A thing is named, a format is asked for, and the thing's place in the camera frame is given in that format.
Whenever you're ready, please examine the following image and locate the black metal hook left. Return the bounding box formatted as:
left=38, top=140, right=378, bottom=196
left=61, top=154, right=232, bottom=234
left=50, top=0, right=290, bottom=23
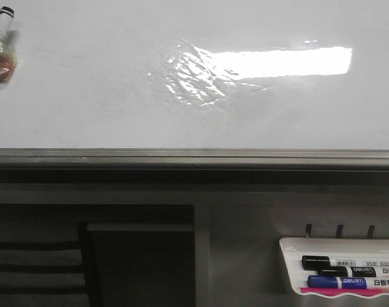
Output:
left=305, top=223, right=312, bottom=238

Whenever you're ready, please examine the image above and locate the blue capped marker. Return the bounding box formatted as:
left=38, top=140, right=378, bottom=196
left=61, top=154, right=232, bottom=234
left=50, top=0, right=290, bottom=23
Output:
left=307, top=275, right=389, bottom=289

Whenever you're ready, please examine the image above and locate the dark chair with slats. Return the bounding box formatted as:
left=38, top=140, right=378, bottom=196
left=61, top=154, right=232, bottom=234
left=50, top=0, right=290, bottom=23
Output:
left=0, top=222, right=104, bottom=306

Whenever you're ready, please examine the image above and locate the pink strip in tray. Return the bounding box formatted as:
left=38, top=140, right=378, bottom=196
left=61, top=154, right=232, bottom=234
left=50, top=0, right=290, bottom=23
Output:
left=299, top=287, right=389, bottom=297

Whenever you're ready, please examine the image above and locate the black capped marker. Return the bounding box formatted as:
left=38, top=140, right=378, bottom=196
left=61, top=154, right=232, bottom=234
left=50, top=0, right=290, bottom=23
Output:
left=301, top=255, right=389, bottom=271
left=318, top=266, right=389, bottom=278

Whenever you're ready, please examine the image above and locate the black capped marker middle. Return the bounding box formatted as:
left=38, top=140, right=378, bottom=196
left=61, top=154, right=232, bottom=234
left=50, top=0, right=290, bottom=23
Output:
left=318, top=266, right=389, bottom=278

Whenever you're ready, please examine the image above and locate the black capped marker upper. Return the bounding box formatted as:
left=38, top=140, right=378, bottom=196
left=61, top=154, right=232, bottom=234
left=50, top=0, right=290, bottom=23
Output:
left=301, top=255, right=389, bottom=271

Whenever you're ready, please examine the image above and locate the black metal hook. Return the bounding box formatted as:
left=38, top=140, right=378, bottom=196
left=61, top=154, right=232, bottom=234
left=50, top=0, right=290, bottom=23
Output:
left=367, top=224, right=375, bottom=239
left=305, top=223, right=312, bottom=238
left=335, top=224, right=344, bottom=239

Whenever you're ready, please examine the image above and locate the black metal hook right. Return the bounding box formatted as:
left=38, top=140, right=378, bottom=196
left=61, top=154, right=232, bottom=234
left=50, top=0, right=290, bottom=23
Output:
left=367, top=224, right=375, bottom=239

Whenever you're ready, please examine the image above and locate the white whiteboard surface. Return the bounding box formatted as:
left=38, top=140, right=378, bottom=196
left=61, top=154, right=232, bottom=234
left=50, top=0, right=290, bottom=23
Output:
left=0, top=1, right=389, bottom=150

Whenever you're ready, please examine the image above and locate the black metal hook middle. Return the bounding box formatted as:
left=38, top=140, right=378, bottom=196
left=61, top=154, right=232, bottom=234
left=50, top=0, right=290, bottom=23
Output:
left=335, top=224, right=344, bottom=239

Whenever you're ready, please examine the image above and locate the grey aluminium whiteboard frame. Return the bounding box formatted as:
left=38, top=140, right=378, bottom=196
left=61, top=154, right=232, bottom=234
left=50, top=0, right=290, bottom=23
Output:
left=0, top=148, right=389, bottom=185

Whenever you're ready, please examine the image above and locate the white plastic marker tray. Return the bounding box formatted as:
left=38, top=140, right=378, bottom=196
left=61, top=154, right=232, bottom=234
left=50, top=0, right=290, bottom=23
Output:
left=279, top=237, right=389, bottom=306

